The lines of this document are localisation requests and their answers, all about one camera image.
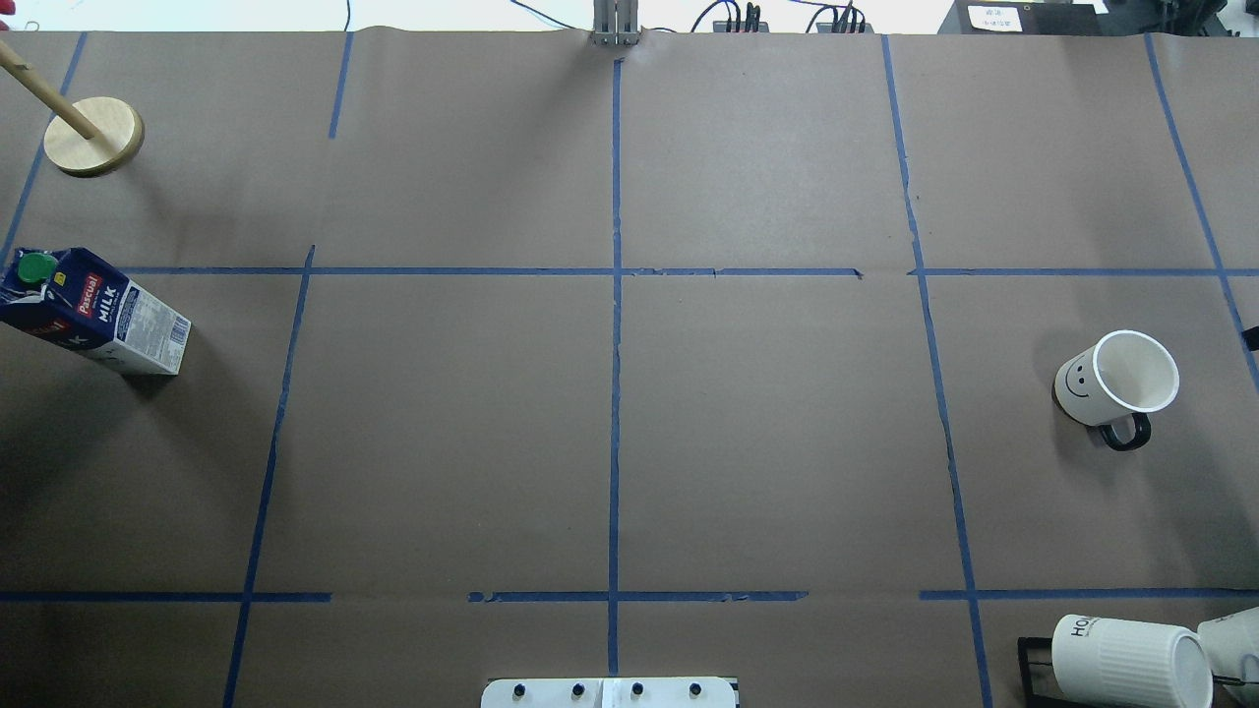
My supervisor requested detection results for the blue Pascual milk carton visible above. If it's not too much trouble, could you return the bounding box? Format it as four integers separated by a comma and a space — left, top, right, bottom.
1, 247, 193, 377

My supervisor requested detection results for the wooden stand with round base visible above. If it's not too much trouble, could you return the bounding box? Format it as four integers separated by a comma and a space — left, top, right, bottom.
1, 43, 146, 178

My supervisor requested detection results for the white smiley face mug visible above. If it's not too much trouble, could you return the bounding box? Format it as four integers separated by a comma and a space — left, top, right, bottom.
1051, 328, 1181, 452

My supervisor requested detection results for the grey aluminium frame post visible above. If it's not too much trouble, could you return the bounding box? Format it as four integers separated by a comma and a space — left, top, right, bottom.
589, 0, 641, 47

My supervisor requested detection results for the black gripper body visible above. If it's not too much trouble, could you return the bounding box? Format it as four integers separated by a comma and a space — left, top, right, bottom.
1241, 325, 1259, 351

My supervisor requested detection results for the black wire mug rack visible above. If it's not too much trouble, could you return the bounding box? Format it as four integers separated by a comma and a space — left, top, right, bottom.
1016, 636, 1074, 707

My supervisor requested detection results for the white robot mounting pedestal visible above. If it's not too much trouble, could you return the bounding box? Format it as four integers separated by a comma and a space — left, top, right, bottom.
480, 677, 742, 707

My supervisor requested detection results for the black box with white label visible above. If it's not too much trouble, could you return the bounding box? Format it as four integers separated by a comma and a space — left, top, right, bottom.
935, 1, 1103, 37

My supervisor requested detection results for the white ribbed HOME mug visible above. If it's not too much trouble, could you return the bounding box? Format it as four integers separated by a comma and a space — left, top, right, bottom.
1050, 614, 1214, 707

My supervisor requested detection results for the black cable connector block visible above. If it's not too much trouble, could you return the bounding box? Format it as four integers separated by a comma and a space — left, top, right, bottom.
704, 1, 769, 34

